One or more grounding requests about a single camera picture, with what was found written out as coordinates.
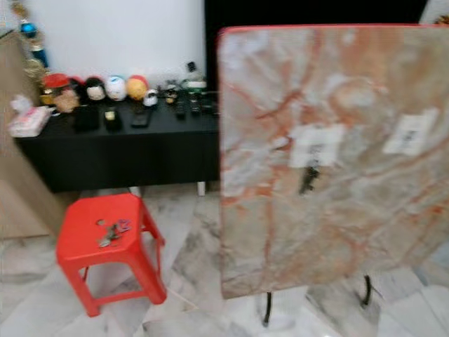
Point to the silver keys with pink tag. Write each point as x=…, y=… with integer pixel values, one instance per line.
x=114, y=232

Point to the light wooden cabinet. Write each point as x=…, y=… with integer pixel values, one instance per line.
x=14, y=189

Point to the floral tissue box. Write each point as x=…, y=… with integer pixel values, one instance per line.
x=29, y=123

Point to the clear jar with red lid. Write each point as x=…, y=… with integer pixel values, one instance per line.
x=62, y=96

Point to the black wallet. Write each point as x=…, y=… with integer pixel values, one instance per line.
x=88, y=117

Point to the gold trophy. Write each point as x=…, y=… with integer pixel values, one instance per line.
x=35, y=71

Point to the black tape dispenser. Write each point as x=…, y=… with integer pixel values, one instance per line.
x=112, y=118

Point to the red plastic stool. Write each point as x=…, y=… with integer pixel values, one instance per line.
x=91, y=251

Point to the black egg shaped figure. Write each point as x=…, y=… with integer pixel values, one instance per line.
x=95, y=89

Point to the black TV console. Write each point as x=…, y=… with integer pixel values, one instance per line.
x=126, y=154

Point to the blue and gold hanging ornament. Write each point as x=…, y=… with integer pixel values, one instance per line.
x=29, y=29

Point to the black smartphone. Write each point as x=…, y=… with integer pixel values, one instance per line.
x=140, y=118

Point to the yellow egg shaped figure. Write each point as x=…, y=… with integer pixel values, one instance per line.
x=137, y=87

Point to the small panda figurine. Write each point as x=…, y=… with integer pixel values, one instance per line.
x=150, y=98

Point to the black and white figurine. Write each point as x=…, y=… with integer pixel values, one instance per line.
x=170, y=93

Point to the green box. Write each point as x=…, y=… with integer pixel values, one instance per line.
x=193, y=84

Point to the upright black remote control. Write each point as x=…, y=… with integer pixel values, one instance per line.
x=191, y=68

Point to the white paper label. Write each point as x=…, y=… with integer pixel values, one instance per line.
x=410, y=132
x=317, y=146

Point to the folding table marble pattern top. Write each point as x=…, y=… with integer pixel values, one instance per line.
x=337, y=225

